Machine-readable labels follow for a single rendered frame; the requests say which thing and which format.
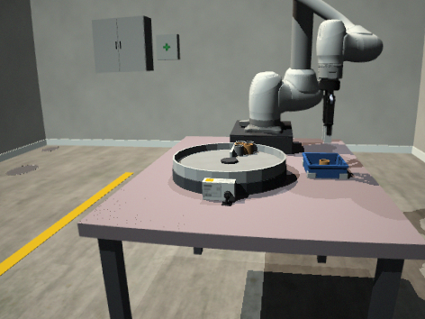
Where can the blue crate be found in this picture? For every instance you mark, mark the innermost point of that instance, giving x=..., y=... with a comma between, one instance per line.
x=337, y=168

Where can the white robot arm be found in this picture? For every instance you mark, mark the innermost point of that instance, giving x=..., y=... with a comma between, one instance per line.
x=338, y=39

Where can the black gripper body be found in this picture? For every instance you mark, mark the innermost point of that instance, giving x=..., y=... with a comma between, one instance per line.
x=330, y=85

